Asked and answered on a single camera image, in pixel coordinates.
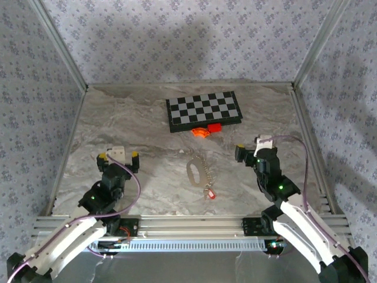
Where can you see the key with red tag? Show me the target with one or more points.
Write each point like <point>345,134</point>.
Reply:
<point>211,194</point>

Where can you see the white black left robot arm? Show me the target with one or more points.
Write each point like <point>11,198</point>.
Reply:
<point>67,241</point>

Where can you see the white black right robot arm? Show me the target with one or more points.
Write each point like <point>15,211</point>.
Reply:
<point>309,233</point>

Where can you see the red plastic block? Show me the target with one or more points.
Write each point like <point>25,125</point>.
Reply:
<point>215,127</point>

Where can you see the orange curved plastic piece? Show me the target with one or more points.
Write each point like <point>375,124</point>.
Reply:
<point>195,131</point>

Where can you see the black grey chessboard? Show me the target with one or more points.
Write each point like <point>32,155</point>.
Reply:
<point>203,109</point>

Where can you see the left circuit board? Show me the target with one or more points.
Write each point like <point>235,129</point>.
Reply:
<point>113,244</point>

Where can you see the right circuit board with LEDs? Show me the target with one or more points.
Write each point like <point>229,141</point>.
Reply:
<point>275,245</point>

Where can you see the grey metal panel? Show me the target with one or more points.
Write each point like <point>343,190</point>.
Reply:
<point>191,268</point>

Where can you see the aluminium side frame rail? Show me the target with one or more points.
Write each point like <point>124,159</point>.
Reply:
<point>312,147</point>
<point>68,147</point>

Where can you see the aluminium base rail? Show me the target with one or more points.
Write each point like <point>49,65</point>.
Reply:
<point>191,227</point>

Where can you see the white perforated metal bracket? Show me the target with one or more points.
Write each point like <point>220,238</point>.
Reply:
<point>191,245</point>

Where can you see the aluminium frame post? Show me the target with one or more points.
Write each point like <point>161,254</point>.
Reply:
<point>320,44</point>
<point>60,44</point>

